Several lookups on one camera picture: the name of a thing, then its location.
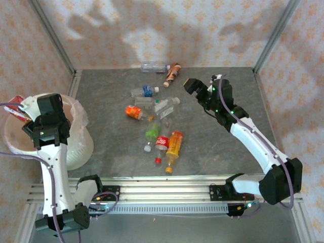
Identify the brown coffee drink bottle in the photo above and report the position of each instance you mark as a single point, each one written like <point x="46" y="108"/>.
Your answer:
<point x="172" y="73"/>

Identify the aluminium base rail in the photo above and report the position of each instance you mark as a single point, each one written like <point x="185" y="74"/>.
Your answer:
<point x="164" y="192"/>

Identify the aluminium lower frame bar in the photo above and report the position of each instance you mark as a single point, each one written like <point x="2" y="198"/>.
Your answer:
<point x="25" y="222"/>
<point x="303" y="222"/>

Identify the small blue label water bottle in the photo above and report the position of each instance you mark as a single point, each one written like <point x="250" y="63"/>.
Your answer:
<point x="147" y="91"/>

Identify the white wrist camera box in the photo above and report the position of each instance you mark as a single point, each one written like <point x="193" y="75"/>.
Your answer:
<point x="213" y="84"/>
<point x="29" y="103"/>

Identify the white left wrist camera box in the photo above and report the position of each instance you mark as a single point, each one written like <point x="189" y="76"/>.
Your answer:
<point x="29" y="103"/>

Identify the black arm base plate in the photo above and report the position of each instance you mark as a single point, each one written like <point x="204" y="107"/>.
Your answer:
<point x="114" y="193"/>
<point x="215" y="192"/>

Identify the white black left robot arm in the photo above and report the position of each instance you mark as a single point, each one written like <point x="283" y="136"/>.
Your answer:
<point x="54" y="177"/>

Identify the orange label bottle amber cap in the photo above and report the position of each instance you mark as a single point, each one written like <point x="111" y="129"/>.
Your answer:
<point x="134" y="112"/>

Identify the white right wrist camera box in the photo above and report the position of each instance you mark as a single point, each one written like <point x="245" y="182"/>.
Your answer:
<point x="213" y="84"/>

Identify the clear plastic bin liner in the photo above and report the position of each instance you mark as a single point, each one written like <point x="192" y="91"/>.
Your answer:
<point x="81" y="114"/>

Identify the green label clear bottle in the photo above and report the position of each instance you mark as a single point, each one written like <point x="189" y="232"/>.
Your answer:
<point x="152" y="132"/>

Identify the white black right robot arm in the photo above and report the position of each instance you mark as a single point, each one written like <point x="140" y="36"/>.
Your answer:
<point x="253" y="141"/>

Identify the black controller board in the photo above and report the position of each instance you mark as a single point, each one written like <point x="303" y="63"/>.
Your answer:
<point x="238" y="208"/>
<point x="100" y="208"/>

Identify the clear ribbed bottle bluish cap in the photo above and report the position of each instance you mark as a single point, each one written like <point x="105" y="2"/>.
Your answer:
<point x="154" y="67"/>

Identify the red label cola bottle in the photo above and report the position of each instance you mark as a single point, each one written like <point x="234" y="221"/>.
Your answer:
<point x="162" y="142"/>

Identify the aluminium frame post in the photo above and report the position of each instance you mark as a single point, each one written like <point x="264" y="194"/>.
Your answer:
<point x="50" y="35"/>
<point x="276" y="35"/>

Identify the clear bottle white label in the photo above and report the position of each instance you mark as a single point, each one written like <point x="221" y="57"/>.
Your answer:
<point x="165" y="107"/>

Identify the clear unlabelled plastic bottle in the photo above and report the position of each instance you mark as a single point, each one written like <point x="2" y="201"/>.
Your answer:
<point x="144" y="102"/>

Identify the white round waste bin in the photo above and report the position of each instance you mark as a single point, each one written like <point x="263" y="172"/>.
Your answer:
<point x="78" y="152"/>

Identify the orange juice bottle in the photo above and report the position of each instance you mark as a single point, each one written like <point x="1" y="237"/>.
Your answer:
<point x="174" y="145"/>

